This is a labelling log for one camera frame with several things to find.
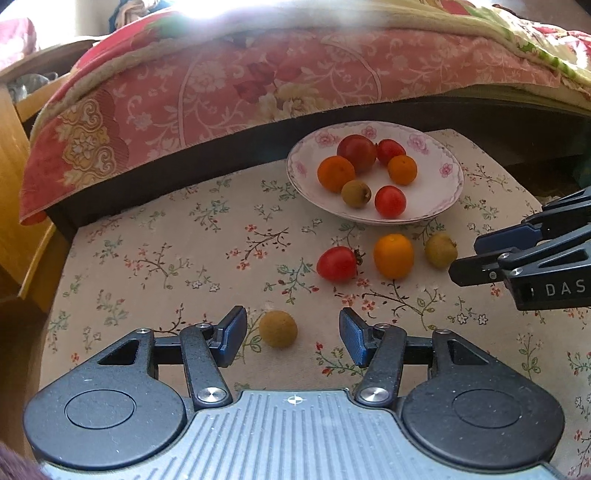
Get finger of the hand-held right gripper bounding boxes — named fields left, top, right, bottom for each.
left=475, top=187, right=591, bottom=256
left=449, top=231, right=591, bottom=288

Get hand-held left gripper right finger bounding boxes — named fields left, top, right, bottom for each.
left=339, top=308, right=497, bottom=408

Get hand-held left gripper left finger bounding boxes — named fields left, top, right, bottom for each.
left=92, top=305, right=249, bottom=411

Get small brown-green fruit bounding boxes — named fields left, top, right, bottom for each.
left=424, top=232, right=459, bottom=269
left=341, top=179, right=372, bottom=208

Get round tan longan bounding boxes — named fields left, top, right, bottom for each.
left=259, top=310, right=298, bottom=349

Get red cherry tomato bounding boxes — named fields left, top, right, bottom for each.
left=374, top=185, right=407, bottom=219
left=316, top=246, right=365, bottom=283
left=376, top=138, right=407, bottom=166

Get small orange kumquat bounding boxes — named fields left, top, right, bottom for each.
left=373, top=233, right=415, bottom=280
left=387, top=155, right=419, bottom=186

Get white floral rimmed plate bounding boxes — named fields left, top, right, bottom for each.
left=286, top=121, right=465, bottom=227

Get round orange mandarin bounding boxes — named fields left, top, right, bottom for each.
left=317, top=155, right=356, bottom=193

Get large dark red tomato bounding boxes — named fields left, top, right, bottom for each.
left=337, top=134, right=378, bottom=175

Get floral tablecloth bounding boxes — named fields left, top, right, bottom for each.
left=39, top=129, right=591, bottom=480

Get green floral quilt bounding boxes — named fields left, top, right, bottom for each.
left=416, top=0, right=591, bottom=90

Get pink floral blanket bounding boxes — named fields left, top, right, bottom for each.
left=18, top=9, right=591, bottom=227

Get wooden chair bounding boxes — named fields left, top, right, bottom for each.
left=0, top=39, right=100, bottom=315

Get crumpled clothes on cabinet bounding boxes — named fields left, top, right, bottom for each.
left=7, top=71, right=60, bottom=101

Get dark bed frame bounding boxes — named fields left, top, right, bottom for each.
left=46, top=97, right=591, bottom=243

